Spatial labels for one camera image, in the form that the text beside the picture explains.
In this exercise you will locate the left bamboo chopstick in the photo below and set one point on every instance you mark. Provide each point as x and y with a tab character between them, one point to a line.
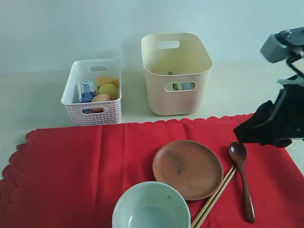
211	199

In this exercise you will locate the dark wooden spoon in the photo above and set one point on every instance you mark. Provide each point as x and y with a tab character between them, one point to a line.
238	154

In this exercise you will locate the white perforated plastic basket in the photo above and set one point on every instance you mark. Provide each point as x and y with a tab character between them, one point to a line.
97	113

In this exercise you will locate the brown egg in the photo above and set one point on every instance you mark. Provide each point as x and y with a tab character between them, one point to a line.
100	98

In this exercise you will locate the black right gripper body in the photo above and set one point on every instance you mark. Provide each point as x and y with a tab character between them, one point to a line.
287	118

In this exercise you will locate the yellow cheese wedge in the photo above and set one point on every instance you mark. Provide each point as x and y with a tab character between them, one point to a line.
101	80

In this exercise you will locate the cream plastic bin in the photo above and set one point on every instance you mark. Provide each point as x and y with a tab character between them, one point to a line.
186	57

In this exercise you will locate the brown wooden plate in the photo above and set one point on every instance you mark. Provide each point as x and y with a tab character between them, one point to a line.
190	167

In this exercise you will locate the pale green ceramic bowl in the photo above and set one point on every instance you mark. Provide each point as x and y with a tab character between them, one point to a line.
151	204

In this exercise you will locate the red scalloped table cloth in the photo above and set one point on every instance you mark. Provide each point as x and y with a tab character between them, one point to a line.
73	177

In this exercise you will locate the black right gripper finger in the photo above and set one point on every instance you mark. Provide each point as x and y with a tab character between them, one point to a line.
280	46
259	128

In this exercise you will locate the yellow lemon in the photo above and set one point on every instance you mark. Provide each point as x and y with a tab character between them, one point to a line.
109	89

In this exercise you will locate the blue white milk carton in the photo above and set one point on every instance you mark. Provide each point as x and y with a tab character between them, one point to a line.
87	91

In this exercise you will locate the stainless steel cup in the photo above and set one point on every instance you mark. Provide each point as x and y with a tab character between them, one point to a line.
184	86

